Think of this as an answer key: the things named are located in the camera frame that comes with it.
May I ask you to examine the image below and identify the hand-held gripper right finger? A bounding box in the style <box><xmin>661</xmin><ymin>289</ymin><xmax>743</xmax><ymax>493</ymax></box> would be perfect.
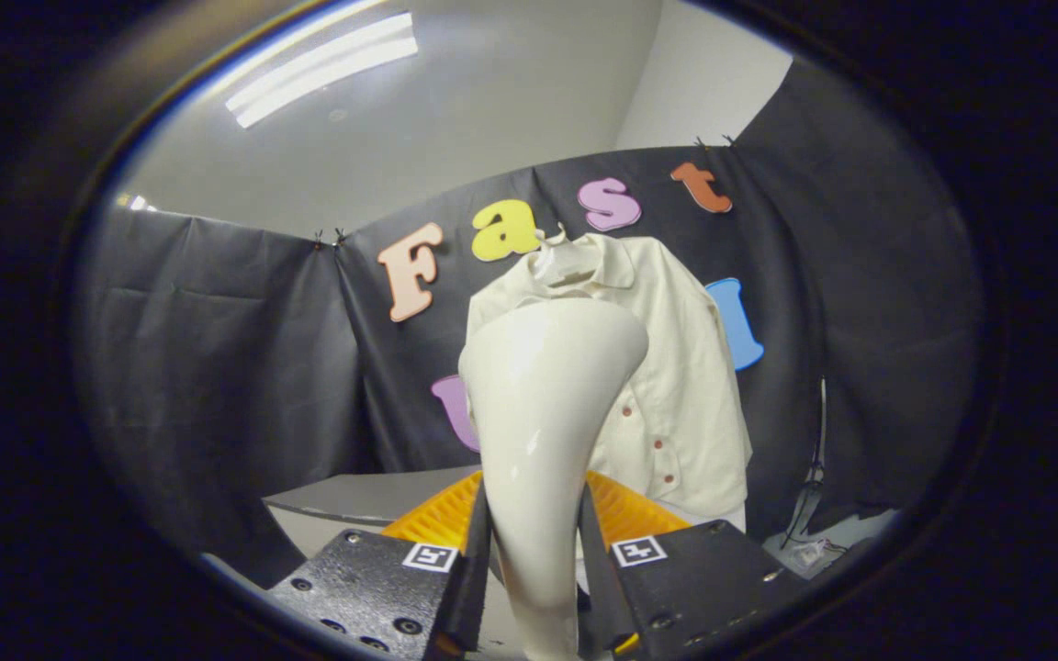
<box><xmin>578</xmin><ymin>470</ymin><xmax>810</xmax><ymax>657</ymax></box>

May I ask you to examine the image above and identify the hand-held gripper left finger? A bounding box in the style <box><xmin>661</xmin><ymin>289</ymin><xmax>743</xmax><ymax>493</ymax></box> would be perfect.
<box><xmin>267</xmin><ymin>470</ymin><xmax>493</xmax><ymax>661</ymax></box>

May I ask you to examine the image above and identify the white garment steamer head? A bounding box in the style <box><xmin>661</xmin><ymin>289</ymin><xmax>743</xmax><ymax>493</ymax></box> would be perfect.
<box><xmin>458</xmin><ymin>298</ymin><xmax>650</xmax><ymax>661</ymax></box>

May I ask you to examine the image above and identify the cream button-up shirt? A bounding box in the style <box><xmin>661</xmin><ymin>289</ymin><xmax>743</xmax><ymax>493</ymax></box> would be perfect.
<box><xmin>467</xmin><ymin>234</ymin><xmax>754</xmax><ymax>520</ymax></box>

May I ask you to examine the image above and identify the grey drawer cabinet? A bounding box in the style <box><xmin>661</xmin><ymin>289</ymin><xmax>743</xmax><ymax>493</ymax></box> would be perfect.
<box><xmin>263</xmin><ymin>464</ymin><xmax>530</xmax><ymax>653</ymax></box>

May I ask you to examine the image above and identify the thin metal stand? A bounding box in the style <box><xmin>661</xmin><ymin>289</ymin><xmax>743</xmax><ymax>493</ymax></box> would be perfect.
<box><xmin>782</xmin><ymin>376</ymin><xmax>828</xmax><ymax>552</ymax></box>

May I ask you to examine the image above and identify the black backdrop cloth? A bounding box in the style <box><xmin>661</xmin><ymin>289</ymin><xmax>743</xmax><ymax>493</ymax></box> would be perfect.
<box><xmin>74</xmin><ymin>60</ymin><xmax>985</xmax><ymax>588</ymax></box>

